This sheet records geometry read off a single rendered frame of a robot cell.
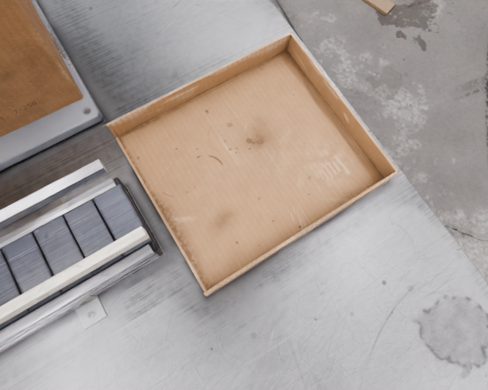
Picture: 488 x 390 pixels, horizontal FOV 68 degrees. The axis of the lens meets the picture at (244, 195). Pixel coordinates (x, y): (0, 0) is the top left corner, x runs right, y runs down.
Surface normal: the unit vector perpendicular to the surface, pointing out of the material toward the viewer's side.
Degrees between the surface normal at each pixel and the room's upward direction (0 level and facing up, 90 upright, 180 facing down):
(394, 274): 0
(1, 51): 90
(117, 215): 0
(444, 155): 0
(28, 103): 90
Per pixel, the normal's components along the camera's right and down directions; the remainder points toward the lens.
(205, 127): 0.05, -0.28
